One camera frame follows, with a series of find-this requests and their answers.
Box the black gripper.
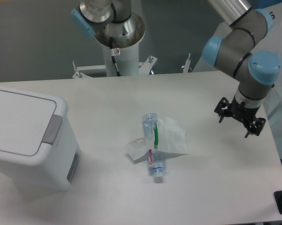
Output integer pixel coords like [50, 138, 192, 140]
[214, 97, 266, 138]

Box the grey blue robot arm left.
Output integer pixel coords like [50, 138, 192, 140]
[71, 0, 273, 135]

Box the white trash can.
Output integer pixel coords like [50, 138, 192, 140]
[0, 84, 82, 192]

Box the white trash can lid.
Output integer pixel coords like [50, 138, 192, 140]
[0, 85, 68, 157]

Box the clear plastic bag green stripe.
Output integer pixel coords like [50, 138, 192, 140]
[153, 116, 189, 155]

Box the clear plastic water bottle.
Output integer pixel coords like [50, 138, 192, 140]
[142, 113, 166, 183]

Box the small clear plastic package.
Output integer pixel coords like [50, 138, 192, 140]
[124, 137, 148, 164]

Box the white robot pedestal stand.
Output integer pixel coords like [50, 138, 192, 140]
[72, 11, 159, 80]

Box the black cable on pedestal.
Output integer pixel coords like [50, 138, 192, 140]
[109, 37, 122, 77]

